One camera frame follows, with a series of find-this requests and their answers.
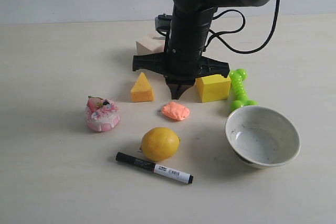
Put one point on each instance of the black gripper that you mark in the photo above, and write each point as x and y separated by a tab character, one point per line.
182	58

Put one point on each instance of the orange squishy lump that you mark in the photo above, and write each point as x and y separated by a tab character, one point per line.
174	111

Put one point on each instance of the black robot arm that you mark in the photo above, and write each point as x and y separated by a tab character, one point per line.
191	6

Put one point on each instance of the yellow cube block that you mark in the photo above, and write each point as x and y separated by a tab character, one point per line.
213	88

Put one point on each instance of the yellow cheese wedge toy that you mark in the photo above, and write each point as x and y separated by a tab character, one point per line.
142	90

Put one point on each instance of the light wooden cube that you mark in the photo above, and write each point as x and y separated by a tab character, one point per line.
150	44

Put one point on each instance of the yellow lemon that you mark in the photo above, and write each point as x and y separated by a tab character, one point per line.
159	144

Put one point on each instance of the green bone toy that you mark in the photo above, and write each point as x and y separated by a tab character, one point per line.
238	77

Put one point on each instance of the pink cake toy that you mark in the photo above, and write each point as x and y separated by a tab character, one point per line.
101	114

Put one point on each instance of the black white marker pen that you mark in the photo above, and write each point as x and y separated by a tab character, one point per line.
155	168

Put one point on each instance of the white ceramic bowl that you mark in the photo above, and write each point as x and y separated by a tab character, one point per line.
262	137

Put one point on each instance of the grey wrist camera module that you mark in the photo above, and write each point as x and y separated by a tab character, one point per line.
163	22

